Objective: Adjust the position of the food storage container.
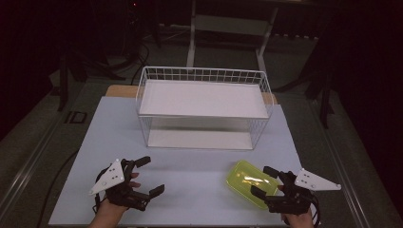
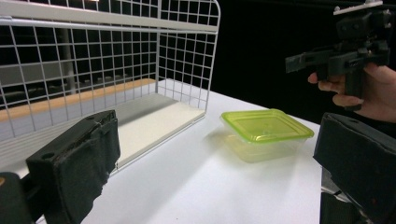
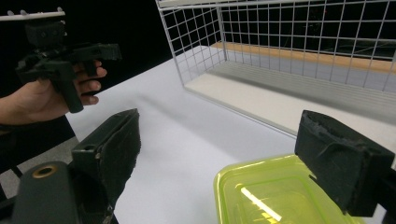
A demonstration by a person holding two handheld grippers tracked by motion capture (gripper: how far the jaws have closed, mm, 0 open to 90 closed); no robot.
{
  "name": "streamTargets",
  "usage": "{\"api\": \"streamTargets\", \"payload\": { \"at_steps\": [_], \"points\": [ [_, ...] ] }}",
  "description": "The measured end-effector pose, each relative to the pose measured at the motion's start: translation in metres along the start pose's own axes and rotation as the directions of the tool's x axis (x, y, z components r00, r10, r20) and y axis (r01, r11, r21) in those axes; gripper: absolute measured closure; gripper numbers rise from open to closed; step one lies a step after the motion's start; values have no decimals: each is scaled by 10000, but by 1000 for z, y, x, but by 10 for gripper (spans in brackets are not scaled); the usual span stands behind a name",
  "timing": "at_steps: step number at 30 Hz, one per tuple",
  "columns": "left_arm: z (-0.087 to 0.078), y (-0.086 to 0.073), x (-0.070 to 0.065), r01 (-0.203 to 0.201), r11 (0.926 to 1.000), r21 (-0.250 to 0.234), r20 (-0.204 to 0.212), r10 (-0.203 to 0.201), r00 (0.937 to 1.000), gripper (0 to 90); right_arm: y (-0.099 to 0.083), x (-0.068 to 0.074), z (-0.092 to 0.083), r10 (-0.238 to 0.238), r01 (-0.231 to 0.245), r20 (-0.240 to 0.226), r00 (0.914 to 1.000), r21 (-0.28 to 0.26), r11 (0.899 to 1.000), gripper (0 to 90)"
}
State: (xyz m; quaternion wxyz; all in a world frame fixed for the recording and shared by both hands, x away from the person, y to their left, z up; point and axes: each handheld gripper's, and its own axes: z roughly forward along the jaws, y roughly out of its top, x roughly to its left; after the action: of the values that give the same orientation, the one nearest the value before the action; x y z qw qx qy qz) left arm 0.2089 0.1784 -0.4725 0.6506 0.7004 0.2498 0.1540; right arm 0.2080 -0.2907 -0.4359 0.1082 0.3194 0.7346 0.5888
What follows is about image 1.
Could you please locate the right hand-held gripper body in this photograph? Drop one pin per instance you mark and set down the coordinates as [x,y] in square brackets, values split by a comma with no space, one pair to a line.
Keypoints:
[293,198]

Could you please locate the yellow-green plastic container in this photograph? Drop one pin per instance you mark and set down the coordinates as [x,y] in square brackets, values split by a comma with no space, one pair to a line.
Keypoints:
[244,179]

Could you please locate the person's left hand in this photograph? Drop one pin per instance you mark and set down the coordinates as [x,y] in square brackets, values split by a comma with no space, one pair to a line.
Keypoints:
[109,207]

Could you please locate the person's right hand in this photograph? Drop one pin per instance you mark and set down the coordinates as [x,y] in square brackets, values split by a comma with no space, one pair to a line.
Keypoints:
[297,219]

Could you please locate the black floor socket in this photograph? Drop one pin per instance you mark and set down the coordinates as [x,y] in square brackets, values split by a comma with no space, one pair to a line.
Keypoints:
[76,117]

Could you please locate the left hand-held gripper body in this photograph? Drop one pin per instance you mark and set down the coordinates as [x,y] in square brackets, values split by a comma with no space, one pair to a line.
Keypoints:
[118,190]

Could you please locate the light blue table sheet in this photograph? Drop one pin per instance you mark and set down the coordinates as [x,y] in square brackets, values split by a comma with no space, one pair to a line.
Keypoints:
[190,177]

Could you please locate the white metal stand frame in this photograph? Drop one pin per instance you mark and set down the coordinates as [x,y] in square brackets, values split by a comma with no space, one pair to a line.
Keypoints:
[191,47]

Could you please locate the black stand leg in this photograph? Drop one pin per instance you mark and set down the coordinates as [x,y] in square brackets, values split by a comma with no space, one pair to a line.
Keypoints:
[325,101]

